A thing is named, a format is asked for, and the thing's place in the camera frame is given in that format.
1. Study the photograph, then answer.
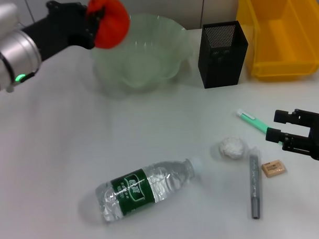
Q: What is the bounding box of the beige eraser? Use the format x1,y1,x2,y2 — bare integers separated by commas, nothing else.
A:
260,159,287,178

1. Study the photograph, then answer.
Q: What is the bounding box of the white paper ball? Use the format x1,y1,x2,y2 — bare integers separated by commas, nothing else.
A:
218,136,246,160

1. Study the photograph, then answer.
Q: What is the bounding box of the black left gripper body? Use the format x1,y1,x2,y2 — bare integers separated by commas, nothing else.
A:
20,0,98,63

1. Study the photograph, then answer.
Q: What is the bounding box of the translucent green wavy fruit plate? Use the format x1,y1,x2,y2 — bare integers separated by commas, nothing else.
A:
89,11,196,97

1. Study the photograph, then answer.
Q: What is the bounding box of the grey marker pen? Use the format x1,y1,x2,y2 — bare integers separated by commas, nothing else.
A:
248,154,262,221

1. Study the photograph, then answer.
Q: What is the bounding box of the black mesh pen holder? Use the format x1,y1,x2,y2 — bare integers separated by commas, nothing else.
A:
196,20,250,89

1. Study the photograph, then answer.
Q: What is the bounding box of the yellow plastic storage bin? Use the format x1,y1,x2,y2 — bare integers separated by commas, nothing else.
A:
235,0,319,83

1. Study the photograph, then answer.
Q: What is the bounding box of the clear water bottle green label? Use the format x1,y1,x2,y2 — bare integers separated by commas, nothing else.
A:
94,157,205,224

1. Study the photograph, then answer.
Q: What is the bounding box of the mint green pen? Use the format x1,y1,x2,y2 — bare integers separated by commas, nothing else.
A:
236,107,271,136

